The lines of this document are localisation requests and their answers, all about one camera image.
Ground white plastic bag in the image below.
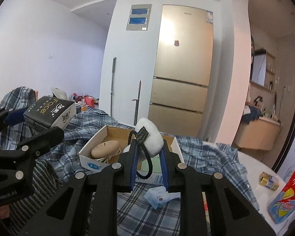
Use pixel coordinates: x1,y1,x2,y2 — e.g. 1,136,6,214
51,87,69,101

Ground small gold box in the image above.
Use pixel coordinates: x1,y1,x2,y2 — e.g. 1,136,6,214
259,171,280,191

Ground black tissue pack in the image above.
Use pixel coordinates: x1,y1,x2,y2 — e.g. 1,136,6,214
23,96,77,132

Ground green flat pack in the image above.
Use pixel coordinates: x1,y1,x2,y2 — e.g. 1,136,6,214
135,155,163,177

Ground grey wall panel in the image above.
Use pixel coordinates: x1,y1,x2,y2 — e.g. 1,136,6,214
126,4,153,31

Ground dark blue clothing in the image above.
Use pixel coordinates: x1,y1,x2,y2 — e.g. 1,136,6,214
242,104,262,124

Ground blue plaid shirt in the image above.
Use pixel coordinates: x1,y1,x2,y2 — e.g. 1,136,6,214
36,107,257,236

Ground grey striped cloth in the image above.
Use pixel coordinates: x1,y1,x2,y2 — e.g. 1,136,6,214
4,159,96,229

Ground white cardboard box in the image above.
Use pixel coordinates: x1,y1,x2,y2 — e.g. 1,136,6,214
78,125,185,185

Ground mirror cabinet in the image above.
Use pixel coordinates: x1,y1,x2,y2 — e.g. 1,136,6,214
251,49,277,92

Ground red iced tea bottle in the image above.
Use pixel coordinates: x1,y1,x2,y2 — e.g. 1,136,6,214
268,156,295,224

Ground silver mop handle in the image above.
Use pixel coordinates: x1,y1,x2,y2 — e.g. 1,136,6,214
110,57,117,117

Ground red bags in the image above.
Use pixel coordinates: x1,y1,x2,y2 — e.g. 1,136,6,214
73,93,99,108

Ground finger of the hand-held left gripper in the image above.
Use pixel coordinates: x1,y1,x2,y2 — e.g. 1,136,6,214
0,107,25,142
0,127,65,188

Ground blue plaid cloth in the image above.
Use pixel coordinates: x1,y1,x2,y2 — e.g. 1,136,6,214
0,87,37,111

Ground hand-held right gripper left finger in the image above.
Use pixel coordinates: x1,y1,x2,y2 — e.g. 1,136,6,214
15,130,140,236

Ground gold refrigerator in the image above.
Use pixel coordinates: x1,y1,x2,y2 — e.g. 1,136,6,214
147,4,214,138

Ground wooden vanity cabinet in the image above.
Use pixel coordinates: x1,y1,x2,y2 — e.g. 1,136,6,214
232,117,282,151

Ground white pompom hair tie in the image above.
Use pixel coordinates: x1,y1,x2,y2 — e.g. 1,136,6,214
128,117,164,180

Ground blue wipe packet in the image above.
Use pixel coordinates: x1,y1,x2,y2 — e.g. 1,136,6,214
144,186,182,209

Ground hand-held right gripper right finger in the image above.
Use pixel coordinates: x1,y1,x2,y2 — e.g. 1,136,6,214
160,140,276,236

